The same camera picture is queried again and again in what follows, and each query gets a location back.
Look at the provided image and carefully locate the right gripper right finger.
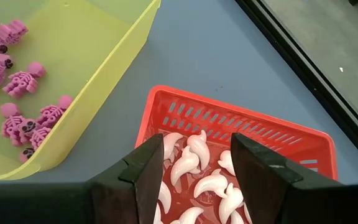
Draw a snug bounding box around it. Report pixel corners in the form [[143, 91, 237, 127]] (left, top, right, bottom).
[[230, 133, 344, 224]]

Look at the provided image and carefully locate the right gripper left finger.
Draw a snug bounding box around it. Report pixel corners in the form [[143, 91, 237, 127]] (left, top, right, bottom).
[[88, 133, 165, 224]]

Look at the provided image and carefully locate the pink toy block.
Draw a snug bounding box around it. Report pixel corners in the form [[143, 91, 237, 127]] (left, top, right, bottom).
[[19, 147, 37, 164]]

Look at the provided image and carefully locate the red slotted basket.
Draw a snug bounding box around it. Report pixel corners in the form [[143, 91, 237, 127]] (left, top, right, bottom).
[[134, 85, 338, 224]]

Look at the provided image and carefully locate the yellow translucent bin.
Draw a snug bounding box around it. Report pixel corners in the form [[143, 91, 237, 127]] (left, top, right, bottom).
[[0, 0, 162, 182]]

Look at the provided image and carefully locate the black table frame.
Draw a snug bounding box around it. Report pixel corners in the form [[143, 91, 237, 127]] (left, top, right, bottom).
[[234, 0, 358, 172]]

